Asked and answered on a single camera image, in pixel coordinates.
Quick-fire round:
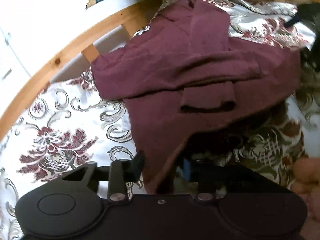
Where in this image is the maroon long-sleeve garment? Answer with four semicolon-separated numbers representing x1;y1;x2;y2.
91;0;300;194

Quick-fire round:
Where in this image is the floral white satin bedspread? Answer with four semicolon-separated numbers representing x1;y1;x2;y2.
1;0;319;239

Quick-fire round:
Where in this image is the person's right hand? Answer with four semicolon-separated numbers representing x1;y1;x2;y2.
291;158;319;222

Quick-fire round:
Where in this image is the wooden bed frame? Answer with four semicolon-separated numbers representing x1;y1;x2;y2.
1;0;319;137

